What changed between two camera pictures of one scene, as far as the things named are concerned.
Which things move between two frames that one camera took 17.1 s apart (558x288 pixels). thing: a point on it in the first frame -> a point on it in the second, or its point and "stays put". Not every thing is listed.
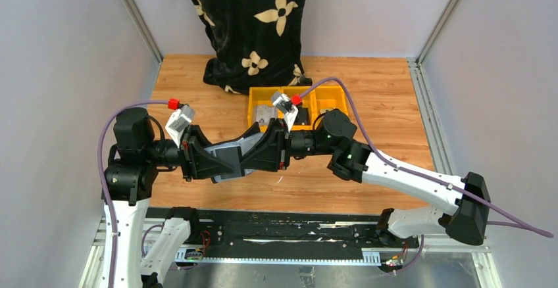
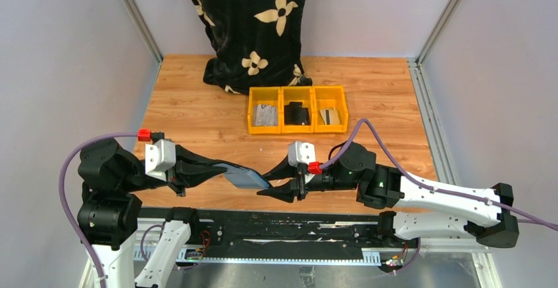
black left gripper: (195, 160) -> (184, 173)
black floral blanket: (255, 23) stays put
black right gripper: (274, 148) -> (286, 171)
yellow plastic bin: (320, 98) stays put
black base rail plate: (291, 231) stays put
